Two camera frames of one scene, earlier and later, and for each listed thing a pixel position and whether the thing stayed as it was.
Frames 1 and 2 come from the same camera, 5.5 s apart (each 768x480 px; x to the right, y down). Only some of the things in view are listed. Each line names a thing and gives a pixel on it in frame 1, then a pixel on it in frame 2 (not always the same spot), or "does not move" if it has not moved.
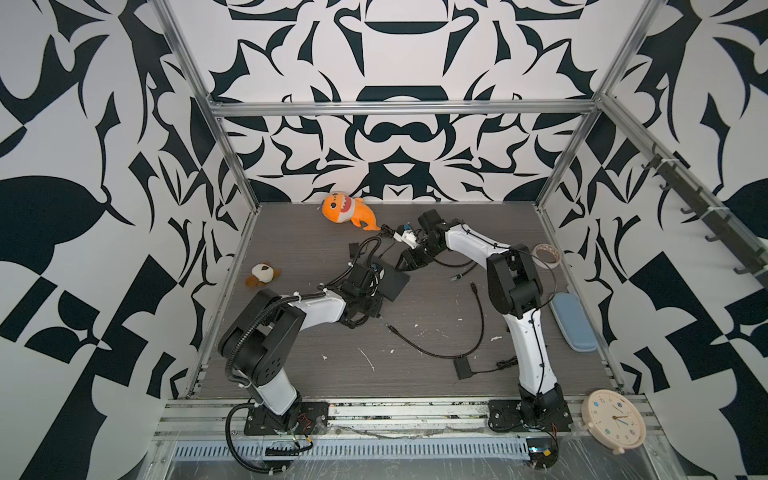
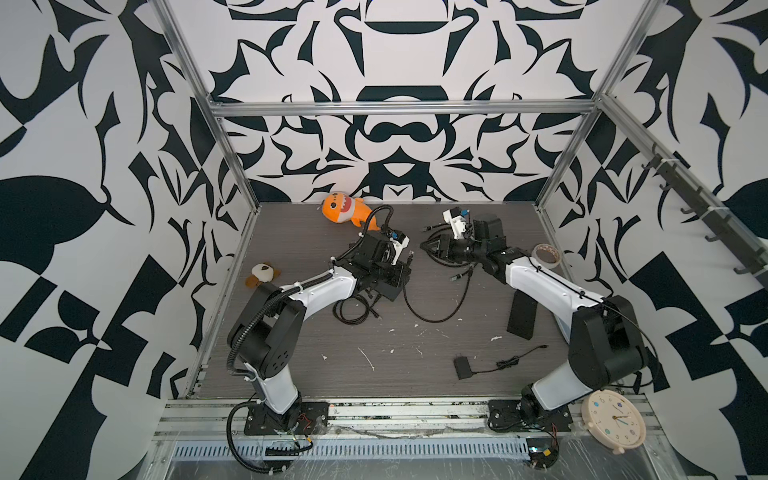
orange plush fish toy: x=342 y=208 does not move
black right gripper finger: x=420 y=257 -> x=447 y=255
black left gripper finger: x=374 y=306 -> x=399 y=274
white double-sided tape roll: x=547 y=255 does not move
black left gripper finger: x=346 y=319 -> x=369 y=289
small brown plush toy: x=261 y=274 does not move
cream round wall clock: x=614 y=420 does not move
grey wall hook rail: x=753 y=259 does not move
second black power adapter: x=463 y=368 does not move
